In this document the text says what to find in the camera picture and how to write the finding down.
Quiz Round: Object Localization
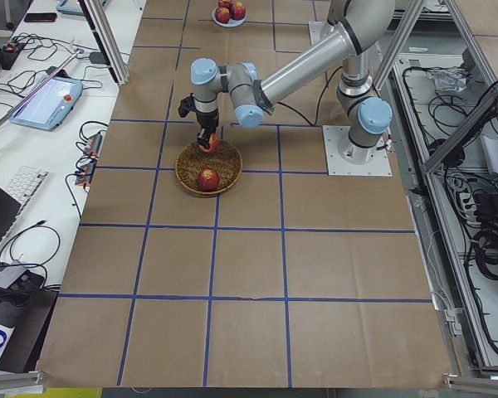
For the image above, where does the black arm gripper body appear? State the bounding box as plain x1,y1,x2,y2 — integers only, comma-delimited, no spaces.
196,109,219,137

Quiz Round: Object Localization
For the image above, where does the yellow-red apple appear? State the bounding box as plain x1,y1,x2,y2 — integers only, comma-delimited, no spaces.
199,133,220,153

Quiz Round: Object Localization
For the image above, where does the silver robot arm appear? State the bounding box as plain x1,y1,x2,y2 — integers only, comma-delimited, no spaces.
178,0,395,164

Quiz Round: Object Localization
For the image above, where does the round wicker basket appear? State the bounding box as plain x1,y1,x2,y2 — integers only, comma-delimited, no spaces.
175,140,242,197

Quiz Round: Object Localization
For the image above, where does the dark red basket apple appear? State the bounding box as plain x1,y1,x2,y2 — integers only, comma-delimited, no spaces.
198,167,220,192

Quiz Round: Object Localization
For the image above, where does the light blue plate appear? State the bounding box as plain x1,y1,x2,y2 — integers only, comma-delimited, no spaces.
211,7,246,28

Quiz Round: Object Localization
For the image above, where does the red plate apple front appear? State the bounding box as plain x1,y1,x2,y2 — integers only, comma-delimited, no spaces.
214,7,230,24

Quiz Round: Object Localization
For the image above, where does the red plate apple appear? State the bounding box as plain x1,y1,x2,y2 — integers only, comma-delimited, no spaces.
217,0,233,10
230,2,247,21
214,7,230,24

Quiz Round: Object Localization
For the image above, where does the red plate apple back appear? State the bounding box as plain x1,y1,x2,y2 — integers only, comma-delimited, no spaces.
230,2,247,21

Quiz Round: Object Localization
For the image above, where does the red plate apple left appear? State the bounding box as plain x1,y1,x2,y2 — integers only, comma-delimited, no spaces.
217,0,233,10

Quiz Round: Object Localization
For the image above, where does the blue teach pendant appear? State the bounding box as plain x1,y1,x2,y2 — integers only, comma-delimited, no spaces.
9,77,84,131

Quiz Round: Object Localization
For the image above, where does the white keyboard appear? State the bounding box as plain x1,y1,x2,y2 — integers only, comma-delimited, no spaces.
5,166,49,207

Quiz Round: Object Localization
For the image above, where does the black smartphone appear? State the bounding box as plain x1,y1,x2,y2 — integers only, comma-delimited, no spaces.
24,12,57,23

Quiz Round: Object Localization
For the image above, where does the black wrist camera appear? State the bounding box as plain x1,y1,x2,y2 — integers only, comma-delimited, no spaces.
178,93,196,118

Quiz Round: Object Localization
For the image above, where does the black braided camera cable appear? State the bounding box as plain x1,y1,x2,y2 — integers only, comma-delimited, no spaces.
273,70,337,127

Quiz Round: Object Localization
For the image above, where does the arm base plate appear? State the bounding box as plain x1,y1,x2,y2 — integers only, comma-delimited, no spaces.
309,22,342,51
322,125,393,177

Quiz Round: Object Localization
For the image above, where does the aluminium frame post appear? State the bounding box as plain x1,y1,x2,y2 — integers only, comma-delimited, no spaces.
79,0,129,86

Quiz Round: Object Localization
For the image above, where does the grabber stick green handle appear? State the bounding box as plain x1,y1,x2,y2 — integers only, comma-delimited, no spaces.
0,48,85,127

